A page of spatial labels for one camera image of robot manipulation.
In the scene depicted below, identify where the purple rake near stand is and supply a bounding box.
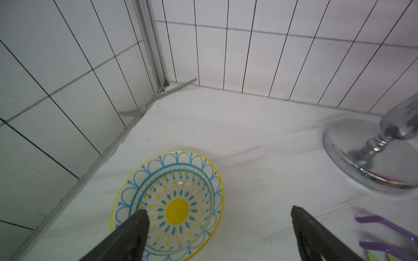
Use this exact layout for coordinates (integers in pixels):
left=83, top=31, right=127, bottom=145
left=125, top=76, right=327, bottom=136
left=355, top=215, right=418, bottom=245

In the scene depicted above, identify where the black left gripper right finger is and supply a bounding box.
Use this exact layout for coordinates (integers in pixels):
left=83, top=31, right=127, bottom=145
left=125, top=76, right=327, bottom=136
left=291, top=206, right=362, bottom=261

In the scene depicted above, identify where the chrome cup holder stand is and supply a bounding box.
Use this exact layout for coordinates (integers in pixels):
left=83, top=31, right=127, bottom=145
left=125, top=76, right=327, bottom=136
left=323, top=94, right=418, bottom=194

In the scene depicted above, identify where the blue yellow patterned bowl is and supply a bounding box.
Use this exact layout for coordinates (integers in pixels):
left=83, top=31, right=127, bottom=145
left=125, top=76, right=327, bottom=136
left=111, top=151, right=224, bottom=261

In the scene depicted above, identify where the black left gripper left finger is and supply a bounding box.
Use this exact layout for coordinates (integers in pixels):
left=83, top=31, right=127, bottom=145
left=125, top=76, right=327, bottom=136
left=80, top=209, right=150, bottom=261

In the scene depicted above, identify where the grey strip in corner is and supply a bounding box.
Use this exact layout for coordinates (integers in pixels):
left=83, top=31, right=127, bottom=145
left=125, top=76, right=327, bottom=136
left=118, top=78, right=198, bottom=117

